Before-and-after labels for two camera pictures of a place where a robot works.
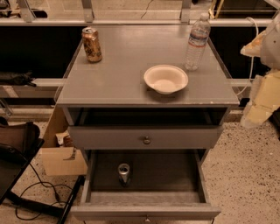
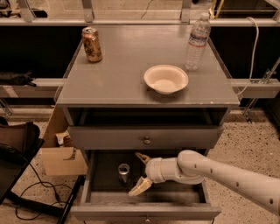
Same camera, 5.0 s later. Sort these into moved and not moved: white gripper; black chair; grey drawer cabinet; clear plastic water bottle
Moved: white gripper
Not moved: grey drawer cabinet; clear plastic water bottle; black chair
